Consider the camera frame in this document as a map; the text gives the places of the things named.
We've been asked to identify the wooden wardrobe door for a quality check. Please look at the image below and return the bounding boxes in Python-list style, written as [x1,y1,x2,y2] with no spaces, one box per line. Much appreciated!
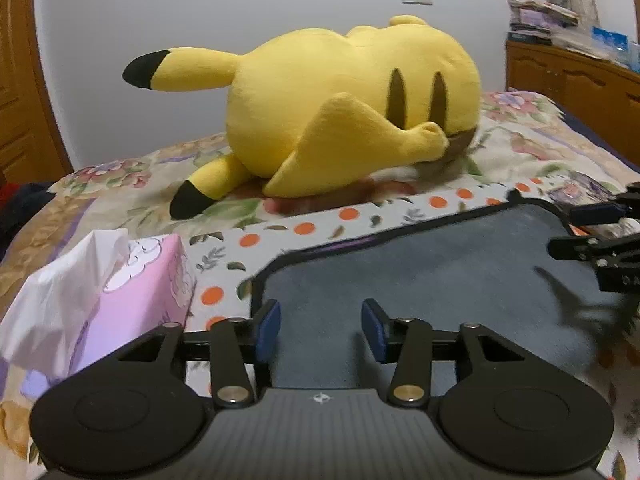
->
[0,0,75,188]

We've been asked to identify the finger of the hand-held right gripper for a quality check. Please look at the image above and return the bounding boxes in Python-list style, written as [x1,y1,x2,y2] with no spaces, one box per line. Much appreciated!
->
[547,232,640,267]
[564,189,640,227]

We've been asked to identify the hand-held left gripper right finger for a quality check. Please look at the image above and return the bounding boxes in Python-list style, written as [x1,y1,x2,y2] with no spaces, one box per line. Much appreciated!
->
[361,298,527,407]

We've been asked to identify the floral bed quilt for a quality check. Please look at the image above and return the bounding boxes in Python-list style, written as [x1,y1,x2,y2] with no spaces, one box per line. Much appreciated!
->
[0,87,640,480]

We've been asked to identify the white tissue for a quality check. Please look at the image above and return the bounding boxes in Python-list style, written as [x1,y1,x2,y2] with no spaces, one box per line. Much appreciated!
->
[0,229,131,377]

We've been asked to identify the pink tissue box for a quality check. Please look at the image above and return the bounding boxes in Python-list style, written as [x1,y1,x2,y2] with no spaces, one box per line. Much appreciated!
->
[22,234,198,397]

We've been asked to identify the stack of books and papers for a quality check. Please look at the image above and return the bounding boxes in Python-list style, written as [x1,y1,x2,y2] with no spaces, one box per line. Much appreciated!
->
[506,0,581,43]

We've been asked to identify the dark clothing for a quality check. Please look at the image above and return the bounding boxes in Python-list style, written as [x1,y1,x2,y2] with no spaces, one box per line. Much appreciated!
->
[0,182,57,261]

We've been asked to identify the clear plastic bags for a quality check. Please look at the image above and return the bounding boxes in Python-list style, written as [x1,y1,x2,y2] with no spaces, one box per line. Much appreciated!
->
[565,0,640,73]

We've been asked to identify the wooden cabinet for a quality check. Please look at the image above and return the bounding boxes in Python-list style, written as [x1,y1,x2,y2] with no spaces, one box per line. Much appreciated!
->
[505,40,640,151]

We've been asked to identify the yellow plush toy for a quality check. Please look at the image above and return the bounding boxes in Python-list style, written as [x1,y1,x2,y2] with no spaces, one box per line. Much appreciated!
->
[122,15,482,221]

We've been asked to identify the dark blue mattress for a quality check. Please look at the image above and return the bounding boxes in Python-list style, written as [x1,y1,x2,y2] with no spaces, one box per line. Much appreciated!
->
[560,105,640,173]

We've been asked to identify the grey towel with black edge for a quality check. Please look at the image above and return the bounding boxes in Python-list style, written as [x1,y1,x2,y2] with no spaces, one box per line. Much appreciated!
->
[249,198,632,392]

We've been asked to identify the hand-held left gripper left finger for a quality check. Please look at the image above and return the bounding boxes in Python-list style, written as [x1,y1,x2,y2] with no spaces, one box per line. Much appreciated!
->
[115,299,282,409]

